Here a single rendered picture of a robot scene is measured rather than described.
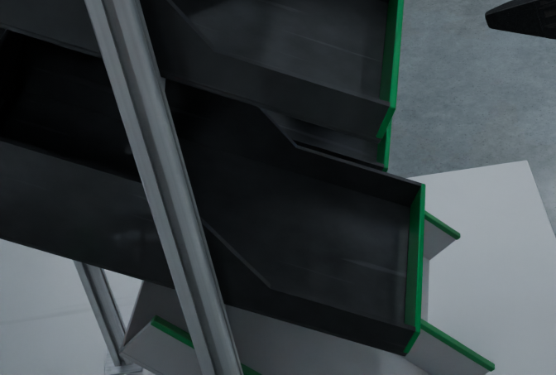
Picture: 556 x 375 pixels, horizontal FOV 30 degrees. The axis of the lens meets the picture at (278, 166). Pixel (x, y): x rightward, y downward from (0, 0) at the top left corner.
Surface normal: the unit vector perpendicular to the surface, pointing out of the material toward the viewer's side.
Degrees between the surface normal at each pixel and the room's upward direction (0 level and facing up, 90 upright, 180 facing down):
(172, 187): 90
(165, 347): 90
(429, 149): 0
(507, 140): 0
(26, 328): 0
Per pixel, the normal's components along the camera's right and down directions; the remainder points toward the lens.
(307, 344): 0.58, -0.57
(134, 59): 0.04, 0.62
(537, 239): -0.16, -0.76
